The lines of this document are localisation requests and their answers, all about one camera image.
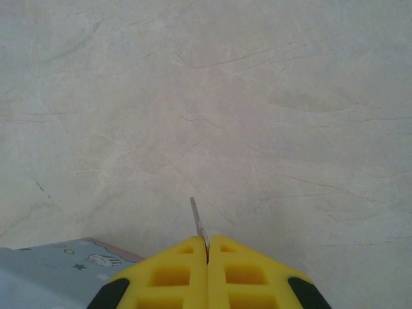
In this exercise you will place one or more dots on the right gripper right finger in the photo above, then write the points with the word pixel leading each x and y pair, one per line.
pixel 219 289

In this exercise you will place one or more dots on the light blue cartoon tin box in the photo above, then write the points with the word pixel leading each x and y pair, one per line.
pixel 48 277

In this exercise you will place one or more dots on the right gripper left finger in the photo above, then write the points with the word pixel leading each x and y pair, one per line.
pixel 196 289

